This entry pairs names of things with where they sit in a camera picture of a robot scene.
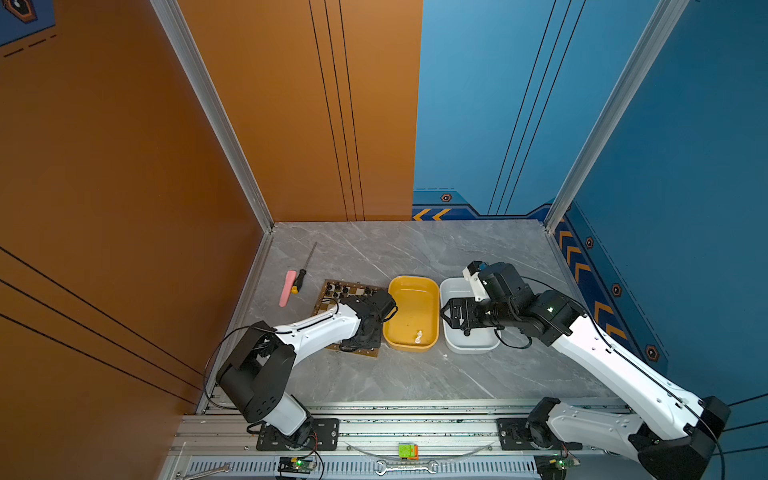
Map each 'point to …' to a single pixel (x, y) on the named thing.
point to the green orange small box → (408, 451)
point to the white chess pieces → (418, 338)
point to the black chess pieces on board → (338, 290)
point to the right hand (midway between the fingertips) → (452, 313)
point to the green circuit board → (297, 464)
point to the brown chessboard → (330, 295)
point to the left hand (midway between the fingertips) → (368, 339)
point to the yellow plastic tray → (415, 326)
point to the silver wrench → (383, 468)
